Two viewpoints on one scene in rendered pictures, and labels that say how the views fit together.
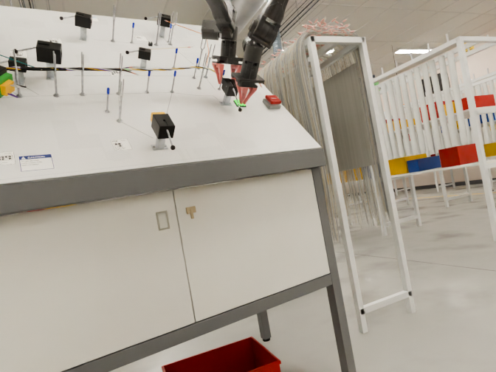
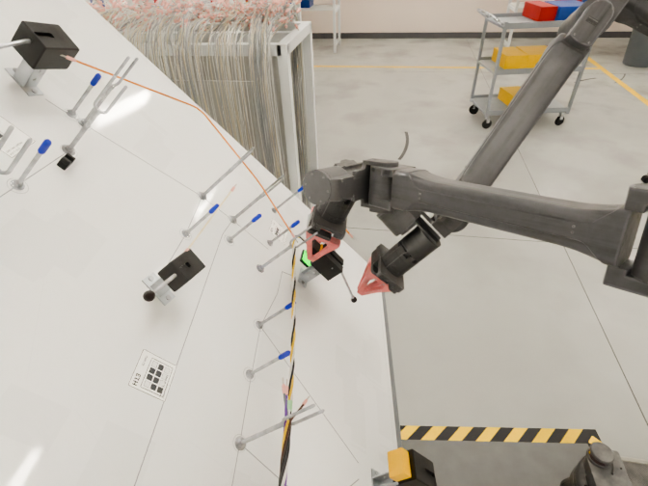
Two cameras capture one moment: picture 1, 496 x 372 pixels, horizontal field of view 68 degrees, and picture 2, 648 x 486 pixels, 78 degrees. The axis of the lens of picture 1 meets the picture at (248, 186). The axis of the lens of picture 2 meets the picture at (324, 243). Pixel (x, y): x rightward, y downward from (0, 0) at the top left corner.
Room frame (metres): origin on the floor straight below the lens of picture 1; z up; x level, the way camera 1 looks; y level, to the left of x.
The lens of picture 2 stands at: (0.99, 0.51, 1.68)
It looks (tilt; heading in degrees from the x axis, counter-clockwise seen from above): 38 degrees down; 306
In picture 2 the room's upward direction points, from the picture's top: 3 degrees counter-clockwise
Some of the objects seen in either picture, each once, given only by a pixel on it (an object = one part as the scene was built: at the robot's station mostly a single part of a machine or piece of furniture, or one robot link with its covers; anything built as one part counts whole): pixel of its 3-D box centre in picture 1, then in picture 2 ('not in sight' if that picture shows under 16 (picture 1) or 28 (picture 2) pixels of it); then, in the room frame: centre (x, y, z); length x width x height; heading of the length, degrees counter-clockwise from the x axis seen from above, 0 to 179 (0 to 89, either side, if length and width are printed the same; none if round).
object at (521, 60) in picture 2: not in sight; (521, 67); (1.78, -4.07, 0.54); 0.99 x 0.50 x 1.08; 36
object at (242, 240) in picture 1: (260, 236); not in sight; (1.24, -0.01, 0.60); 0.55 x 0.03 x 0.39; 122
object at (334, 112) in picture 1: (292, 180); (159, 201); (2.45, -0.30, 0.78); 1.39 x 0.45 x 1.56; 24
